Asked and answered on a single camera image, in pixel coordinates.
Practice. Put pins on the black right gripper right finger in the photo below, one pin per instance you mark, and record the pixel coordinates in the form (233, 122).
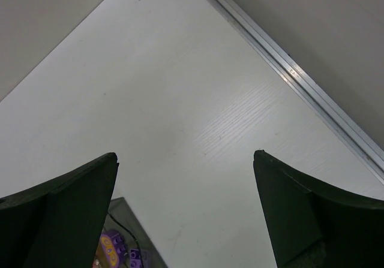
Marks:
(314, 224)

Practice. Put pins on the small purple lego brick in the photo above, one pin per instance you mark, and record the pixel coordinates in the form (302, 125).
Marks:
(139, 259)

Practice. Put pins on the purple lego piece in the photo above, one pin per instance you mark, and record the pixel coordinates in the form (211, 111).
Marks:
(112, 249)

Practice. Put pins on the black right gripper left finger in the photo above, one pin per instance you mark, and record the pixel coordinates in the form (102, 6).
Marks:
(58, 223)

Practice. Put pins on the aluminium frame rail right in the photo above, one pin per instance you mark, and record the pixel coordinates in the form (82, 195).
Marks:
(335, 118)

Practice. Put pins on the clear grey container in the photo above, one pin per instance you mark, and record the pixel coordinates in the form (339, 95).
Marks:
(121, 218)

